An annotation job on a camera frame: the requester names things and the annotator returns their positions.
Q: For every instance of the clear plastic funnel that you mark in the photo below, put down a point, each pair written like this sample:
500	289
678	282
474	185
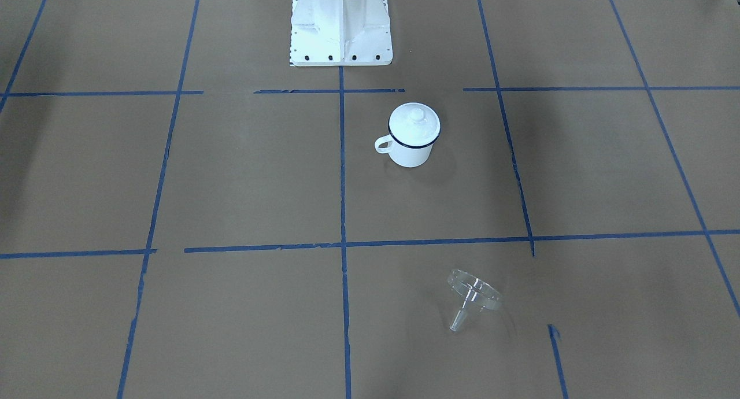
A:
476	295

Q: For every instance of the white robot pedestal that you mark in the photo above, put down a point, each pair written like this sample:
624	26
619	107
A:
329	33

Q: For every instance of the white enamel mug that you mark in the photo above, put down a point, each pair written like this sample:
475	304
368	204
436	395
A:
404	154

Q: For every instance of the white ceramic lid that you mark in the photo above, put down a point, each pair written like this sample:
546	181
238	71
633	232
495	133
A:
414	125

